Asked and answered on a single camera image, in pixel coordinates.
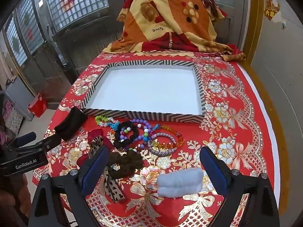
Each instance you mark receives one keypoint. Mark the dark red hair bow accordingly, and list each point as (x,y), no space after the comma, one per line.
(95,133)

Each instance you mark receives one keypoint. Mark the red floral tablecloth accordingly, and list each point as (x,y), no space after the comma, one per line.
(236,134)

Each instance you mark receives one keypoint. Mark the red bag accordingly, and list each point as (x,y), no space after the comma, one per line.
(37,106)

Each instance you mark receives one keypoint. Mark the grey cabinet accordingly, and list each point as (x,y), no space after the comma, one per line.
(19,94)

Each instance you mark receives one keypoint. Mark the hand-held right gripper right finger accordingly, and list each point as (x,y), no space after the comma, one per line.
(214,172)

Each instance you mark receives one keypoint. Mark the pink floral cloth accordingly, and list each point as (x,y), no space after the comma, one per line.
(13,120)

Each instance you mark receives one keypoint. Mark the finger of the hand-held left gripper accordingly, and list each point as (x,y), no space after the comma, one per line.
(26,138)
(51,143)

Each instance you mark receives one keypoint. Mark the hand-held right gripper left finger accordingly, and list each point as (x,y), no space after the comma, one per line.
(94,170)

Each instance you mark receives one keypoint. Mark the leopard print hair bow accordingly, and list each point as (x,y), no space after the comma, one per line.
(113,191)

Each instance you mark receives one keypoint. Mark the orange printed blanket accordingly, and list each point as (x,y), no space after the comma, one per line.
(170,16)

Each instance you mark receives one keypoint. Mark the black cloth headband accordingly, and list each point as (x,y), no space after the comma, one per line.
(71,125)

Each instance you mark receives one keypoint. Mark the striped cardboard box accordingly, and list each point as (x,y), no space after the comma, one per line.
(146,89)

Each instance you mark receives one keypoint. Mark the red paper window decoration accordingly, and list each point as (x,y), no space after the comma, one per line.
(69,2)

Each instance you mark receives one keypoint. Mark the metal security door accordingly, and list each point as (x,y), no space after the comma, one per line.
(78,42)

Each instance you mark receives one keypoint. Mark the brown scrunchie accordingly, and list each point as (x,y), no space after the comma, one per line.
(127,163)

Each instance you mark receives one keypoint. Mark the light blue fluffy headband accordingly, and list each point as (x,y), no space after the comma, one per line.
(180,182)

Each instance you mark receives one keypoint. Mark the silver woven bangle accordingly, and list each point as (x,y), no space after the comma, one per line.
(156,152)

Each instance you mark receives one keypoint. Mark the red yellow wall sticker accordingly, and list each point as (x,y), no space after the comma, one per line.
(272,9)

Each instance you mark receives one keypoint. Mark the black scrunchie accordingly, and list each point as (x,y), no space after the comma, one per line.
(117,136)

